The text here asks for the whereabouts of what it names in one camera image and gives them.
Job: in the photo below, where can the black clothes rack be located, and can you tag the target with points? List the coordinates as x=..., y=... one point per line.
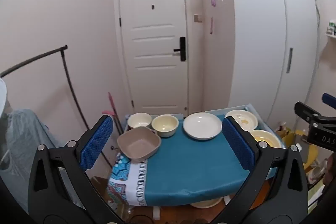
x=67, y=74

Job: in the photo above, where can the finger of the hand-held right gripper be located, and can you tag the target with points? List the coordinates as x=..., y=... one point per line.
x=330, y=98
x=305, y=109

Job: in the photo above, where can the white shoe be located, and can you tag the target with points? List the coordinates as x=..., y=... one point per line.
x=316, y=172

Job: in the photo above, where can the plain white plate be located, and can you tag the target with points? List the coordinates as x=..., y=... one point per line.
x=202, y=125

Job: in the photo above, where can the cream bowl with brown rim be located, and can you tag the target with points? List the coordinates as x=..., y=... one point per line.
x=139, y=120

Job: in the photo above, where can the taupe square bowl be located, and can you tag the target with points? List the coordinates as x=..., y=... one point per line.
x=139, y=144

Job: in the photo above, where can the yellow rimmed plate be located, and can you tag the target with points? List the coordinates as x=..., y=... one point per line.
x=265, y=138

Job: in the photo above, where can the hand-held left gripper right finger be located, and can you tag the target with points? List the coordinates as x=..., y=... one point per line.
x=237, y=145

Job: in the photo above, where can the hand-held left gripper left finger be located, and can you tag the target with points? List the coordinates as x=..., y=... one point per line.
x=97, y=145

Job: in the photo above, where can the cream basin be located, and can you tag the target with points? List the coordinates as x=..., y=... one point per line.
x=206, y=203

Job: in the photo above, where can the teal patterned tablecloth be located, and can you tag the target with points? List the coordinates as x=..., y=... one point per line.
x=189, y=169

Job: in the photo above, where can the grey garment cover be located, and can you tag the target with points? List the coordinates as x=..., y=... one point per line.
x=26, y=140

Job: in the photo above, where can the wall light switch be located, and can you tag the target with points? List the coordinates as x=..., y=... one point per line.
x=198, y=18

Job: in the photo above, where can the white wardrobe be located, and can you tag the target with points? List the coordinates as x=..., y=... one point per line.
x=260, y=43

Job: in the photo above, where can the white panel door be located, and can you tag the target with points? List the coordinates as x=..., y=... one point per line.
x=155, y=56

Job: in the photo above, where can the pale yellow bowl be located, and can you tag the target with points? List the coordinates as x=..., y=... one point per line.
x=165, y=125

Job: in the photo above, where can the white plate with yellow print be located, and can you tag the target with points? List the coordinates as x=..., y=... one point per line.
x=244, y=119

